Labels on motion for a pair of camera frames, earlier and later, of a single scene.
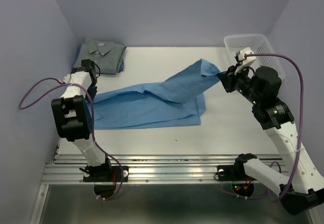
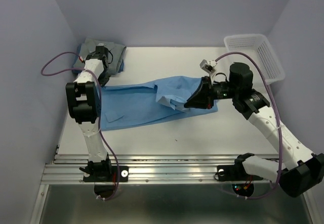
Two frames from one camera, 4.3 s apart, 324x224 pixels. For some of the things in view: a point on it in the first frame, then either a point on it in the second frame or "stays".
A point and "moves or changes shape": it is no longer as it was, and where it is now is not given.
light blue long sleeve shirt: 172,102 moves or changes shape
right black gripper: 228,78 -> 203,97
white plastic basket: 257,43 stays
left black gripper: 90,97 -> 102,82
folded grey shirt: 106,55 stays
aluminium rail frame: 67,170 stays
